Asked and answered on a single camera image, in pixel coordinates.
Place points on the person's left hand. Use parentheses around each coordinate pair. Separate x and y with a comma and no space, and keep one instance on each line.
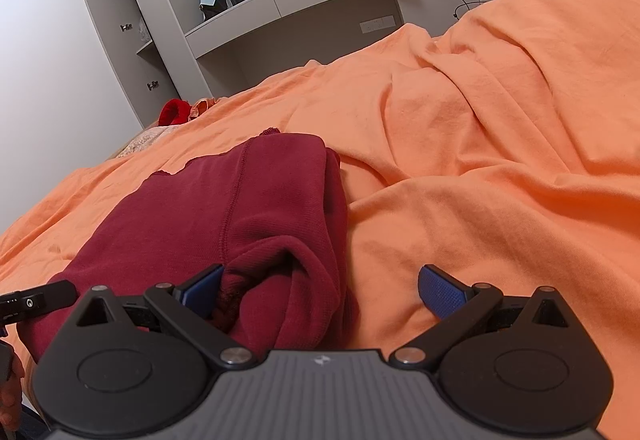
(10,390)

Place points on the maroon long-sleeve sweater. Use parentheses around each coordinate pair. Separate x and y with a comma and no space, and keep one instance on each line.
(175,220)

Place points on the grey built-in desk unit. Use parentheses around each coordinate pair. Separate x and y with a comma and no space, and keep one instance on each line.
(290,14)

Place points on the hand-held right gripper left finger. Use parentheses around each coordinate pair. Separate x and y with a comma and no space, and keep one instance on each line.
(202,291)

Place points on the bright red garment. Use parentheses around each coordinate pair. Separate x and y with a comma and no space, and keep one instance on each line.
(174,112)

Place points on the pink floral cloth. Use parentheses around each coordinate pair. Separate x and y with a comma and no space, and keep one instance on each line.
(145,139)

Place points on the orange bed sheet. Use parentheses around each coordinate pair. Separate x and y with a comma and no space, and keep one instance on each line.
(475,169)

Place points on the small orange cloth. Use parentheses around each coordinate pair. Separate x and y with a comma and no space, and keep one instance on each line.
(202,107)

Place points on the white wall socket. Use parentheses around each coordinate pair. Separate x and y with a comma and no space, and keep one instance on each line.
(377,24)

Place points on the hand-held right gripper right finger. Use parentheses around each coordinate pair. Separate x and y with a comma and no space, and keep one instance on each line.
(440,292)

